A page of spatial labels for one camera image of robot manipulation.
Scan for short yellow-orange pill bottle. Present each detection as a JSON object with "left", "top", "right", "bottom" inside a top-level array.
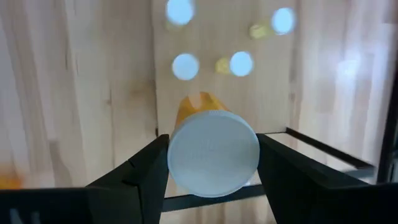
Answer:
[{"left": 0, "top": 172, "right": 24, "bottom": 190}]

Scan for large orange pill bottle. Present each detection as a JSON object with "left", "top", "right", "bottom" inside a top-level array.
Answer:
[{"left": 167, "top": 91, "right": 261, "bottom": 198}]

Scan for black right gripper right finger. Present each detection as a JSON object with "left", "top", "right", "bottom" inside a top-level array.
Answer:
[{"left": 256, "top": 133, "right": 374, "bottom": 224}]

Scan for yellow-green bottle beige tablets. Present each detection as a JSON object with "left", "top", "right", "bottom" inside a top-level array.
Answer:
[{"left": 164, "top": 0, "right": 196, "bottom": 32}]

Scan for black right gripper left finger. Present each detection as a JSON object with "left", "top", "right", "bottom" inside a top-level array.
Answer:
[{"left": 85, "top": 134, "right": 170, "bottom": 224}]

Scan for yellow bottle red pills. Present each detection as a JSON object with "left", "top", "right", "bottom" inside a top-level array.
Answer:
[{"left": 172, "top": 52, "right": 200, "bottom": 82}]

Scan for yellow-green pill bottle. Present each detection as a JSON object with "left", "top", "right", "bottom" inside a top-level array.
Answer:
[{"left": 248, "top": 6, "right": 298, "bottom": 40}]

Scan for wooden shelf black metal frame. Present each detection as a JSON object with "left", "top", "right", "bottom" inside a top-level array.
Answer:
[{"left": 151, "top": 0, "right": 398, "bottom": 214}]

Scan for yellow pill bottle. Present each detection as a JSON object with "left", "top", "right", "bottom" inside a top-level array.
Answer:
[{"left": 214, "top": 50, "right": 255, "bottom": 78}]

